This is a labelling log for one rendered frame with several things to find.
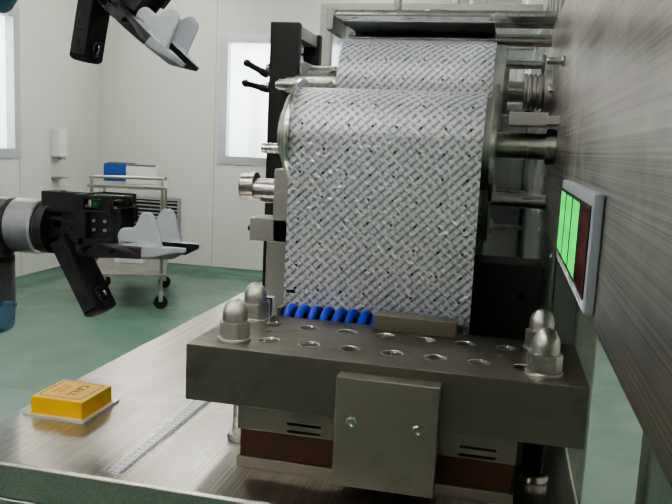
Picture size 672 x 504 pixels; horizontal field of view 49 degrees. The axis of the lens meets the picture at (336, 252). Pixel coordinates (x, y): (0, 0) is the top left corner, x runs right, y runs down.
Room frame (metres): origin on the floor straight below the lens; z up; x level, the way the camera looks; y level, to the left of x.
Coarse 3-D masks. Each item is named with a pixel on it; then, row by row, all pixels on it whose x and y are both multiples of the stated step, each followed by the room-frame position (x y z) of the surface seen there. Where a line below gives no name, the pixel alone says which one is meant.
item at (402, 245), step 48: (288, 192) 0.93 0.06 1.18; (336, 192) 0.92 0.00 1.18; (384, 192) 0.90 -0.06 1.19; (432, 192) 0.89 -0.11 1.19; (288, 240) 0.93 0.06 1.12; (336, 240) 0.91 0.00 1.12; (384, 240) 0.90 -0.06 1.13; (432, 240) 0.89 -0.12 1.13; (288, 288) 0.93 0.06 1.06; (336, 288) 0.91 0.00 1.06; (384, 288) 0.90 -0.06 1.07; (432, 288) 0.89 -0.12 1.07
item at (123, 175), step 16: (96, 176) 5.12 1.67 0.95; (112, 176) 5.15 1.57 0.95; (128, 176) 5.17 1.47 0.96; (144, 176) 5.20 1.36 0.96; (160, 192) 5.29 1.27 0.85; (160, 208) 5.28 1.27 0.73; (112, 272) 5.24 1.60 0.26; (128, 272) 5.27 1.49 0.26; (144, 272) 5.30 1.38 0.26; (160, 272) 5.28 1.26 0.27; (160, 288) 5.28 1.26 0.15; (160, 304) 5.28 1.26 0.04
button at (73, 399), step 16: (64, 384) 0.90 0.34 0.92; (80, 384) 0.91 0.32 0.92; (96, 384) 0.91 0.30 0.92; (32, 400) 0.86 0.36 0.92; (48, 400) 0.85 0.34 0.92; (64, 400) 0.85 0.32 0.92; (80, 400) 0.85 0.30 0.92; (96, 400) 0.88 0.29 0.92; (64, 416) 0.85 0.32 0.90; (80, 416) 0.85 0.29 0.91
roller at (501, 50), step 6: (498, 48) 1.15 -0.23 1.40; (504, 48) 1.15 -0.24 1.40; (498, 54) 1.13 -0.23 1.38; (504, 54) 1.13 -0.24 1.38; (498, 60) 1.13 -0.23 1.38; (504, 60) 1.12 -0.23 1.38; (498, 66) 1.12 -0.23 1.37; (504, 66) 1.12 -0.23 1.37; (498, 72) 1.12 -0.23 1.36; (504, 72) 1.12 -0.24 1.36; (498, 78) 1.11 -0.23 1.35; (492, 90) 1.11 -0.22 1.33; (492, 96) 1.12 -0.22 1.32; (498, 126) 1.14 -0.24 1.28
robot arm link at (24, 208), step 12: (12, 204) 0.99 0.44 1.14; (24, 204) 0.99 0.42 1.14; (36, 204) 0.99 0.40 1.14; (12, 216) 0.98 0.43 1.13; (24, 216) 0.98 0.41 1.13; (12, 228) 0.97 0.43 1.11; (24, 228) 0.97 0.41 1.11; (12, 240) 0.98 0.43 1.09; (24, 240) 0.98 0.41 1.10; (36, 252) 0.99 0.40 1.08
